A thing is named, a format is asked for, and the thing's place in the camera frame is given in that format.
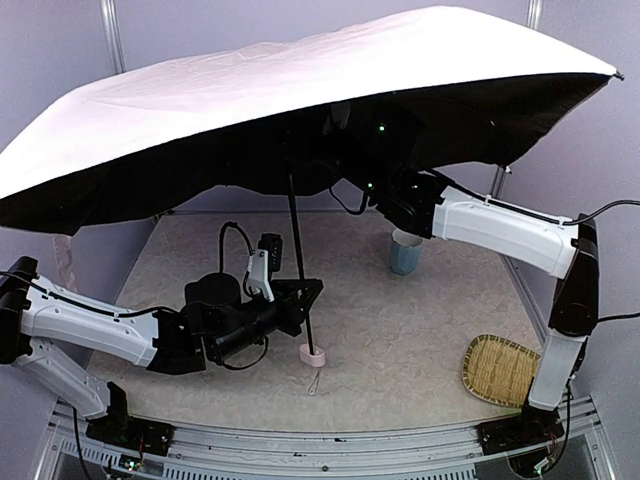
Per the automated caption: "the right aluminium frame post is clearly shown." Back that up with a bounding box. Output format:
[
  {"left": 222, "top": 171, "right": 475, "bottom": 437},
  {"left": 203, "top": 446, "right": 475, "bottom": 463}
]
[{"left": 487, "top": 0, "right": 544, "bottom": 201}]

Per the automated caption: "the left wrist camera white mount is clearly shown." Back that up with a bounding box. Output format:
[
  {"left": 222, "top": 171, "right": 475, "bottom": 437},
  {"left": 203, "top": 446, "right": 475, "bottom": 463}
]
[{"left": 246, "top": 233, "right": 283, "bottom": 302}]

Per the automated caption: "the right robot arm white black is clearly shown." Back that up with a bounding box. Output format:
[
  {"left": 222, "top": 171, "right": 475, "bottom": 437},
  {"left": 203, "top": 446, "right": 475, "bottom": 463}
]
[{"left": 364, "top": 172, "right": 601, "bottom": 446}]

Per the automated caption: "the aluminium frame post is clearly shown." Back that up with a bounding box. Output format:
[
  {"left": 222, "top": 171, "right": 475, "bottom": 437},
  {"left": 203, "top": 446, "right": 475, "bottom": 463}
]
[
  {"left": 100, "top": 0, "right": 126, "bottom": 75},
  {"left": 487, "top": 0, "right": 544, "bottom": 201}
]

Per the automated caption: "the left aluminium frame post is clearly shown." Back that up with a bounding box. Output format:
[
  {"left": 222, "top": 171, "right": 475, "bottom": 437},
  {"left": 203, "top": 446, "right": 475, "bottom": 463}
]
[{"left": 100, "top": 0, "right": 126, "bottom": 75}]

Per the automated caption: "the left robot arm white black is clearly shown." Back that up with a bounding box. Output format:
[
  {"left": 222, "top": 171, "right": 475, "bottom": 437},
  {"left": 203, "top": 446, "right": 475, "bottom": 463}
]
[{"left": 1, "top": 257, "right": 323, "bottom": 444}]

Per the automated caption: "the woven bamboo tray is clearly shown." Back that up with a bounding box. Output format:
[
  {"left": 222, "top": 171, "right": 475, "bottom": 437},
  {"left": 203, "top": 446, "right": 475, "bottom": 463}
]
[{"left": 461, "top": 334, "right": 541, "bottom": 408}]

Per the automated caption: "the blue ceramic mug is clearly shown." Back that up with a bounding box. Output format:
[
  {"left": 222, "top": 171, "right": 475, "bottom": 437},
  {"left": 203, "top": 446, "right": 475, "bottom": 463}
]
[{"left": 390, "top": 228, "right": 423, "bottom": 276}]

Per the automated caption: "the pink umbrella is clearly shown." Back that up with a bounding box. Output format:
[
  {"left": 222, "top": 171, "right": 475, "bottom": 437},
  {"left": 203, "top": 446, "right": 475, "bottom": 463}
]
[{"left": 0, "top": 5, "right": 626, "bottom": 396}]

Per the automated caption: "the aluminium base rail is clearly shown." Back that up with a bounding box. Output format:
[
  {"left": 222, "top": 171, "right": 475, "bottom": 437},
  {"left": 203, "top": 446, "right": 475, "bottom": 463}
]
[{"left": 30, "top": 402, "right": 539, "bottom": 479}]

